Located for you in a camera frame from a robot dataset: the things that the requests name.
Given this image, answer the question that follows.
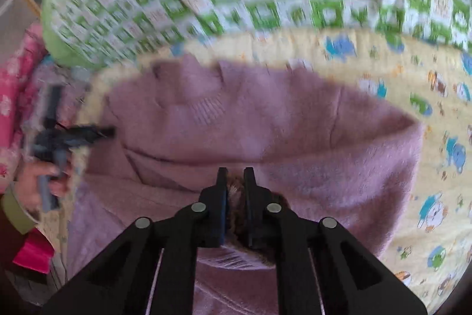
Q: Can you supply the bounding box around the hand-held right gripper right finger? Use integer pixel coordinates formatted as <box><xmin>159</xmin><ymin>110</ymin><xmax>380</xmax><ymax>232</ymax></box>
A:
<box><xmin>243</xmin><ymin>167</ymin><xmax>428</xmax><ymax>315</ymax></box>

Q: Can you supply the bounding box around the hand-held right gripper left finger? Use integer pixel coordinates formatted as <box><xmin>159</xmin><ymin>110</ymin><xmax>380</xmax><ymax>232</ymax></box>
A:
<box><xmin>40</xmin><ymin>167</ymin><xmax>229</xmax><ymax>315</ymax></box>

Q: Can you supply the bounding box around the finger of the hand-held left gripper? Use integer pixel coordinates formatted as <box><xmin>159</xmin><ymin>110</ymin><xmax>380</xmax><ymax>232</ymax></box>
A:
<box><xmin>72</xmin><ymin>125</ymin><xmax>117</xmax><ymax>149</ymax></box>

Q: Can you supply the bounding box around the purple knit sweater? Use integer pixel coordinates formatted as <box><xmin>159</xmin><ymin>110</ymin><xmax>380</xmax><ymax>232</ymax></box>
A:
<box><xmin>66</xmin><ymin>55</ymin><xmax>425</xmax><ymax>315</ymax></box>

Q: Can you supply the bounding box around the person's left hand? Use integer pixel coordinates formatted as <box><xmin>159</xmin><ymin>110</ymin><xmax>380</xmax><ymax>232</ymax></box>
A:
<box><xmin>15</xmin><ymin>162</ymin><xmax>71</xmax><ymax>207</ymax></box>

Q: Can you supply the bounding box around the pink floral quilt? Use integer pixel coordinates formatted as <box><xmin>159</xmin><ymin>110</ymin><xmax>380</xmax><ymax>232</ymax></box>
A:
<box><xmin>0</xmin><ymin>23</ymin><xmax>48</xmax><ymax>183</ymax></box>

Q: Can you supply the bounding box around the magenta cloth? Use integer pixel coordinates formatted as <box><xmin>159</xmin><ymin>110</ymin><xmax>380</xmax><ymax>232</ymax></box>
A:
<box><xmin>13</xmin><ymin>230</ymin><xmax>56</xmax><ymax>273</ymax></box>

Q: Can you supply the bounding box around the yellow bear-print bed sheet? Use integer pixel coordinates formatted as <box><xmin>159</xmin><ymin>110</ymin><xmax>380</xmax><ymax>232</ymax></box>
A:
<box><xmin>37</xmin><ymin>31</ymin><xmax>472</xmax><ymax>315</ymax></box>

